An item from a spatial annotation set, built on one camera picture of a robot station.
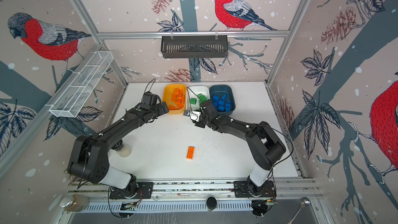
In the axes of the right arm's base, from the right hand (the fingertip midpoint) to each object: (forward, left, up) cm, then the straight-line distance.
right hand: (193, 115), depth 91 cm
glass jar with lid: (-45, +46, 0) cm, 65 cm away
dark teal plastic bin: (+31, -16, -11) cm, 36 cm away
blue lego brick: (+16, -17, -8) cm, 25 cm away
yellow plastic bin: (+21, +16, -7) cm, 27 cm away
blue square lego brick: (+19, -13, -7) cm, 24 cm away
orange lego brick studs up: (+17, +12, -6) cm, 21 cm away
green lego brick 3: (+17, +3, -7) cm, 19 cm away
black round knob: (-42, -11, -1) cm, 44 cm away
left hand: (+2, +19, +5) cm, 20 cm away
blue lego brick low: (+11, -22, -8) cm, 26 cm away
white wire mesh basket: (-9, +56, +23) cm, 61 cm away
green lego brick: (+22, -1, -7) cm, 24 cm away
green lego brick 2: (+19, -4, -6) cm, 20 cm away
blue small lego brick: (+16, -22, -7) cm, 28 cm away
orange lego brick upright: (-19, +1, -10) cm, 21 cm away
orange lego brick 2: (+10, +17, -7) cm, 21 cm away
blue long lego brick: (+21, -19, -7) cm, 29 cm away
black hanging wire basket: (+44, +3, +18) cm, 48 cm away
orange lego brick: (+24, +15, -4) cm, 29 cm away
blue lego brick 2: (+12, -17, -9) cm, 22 cm away
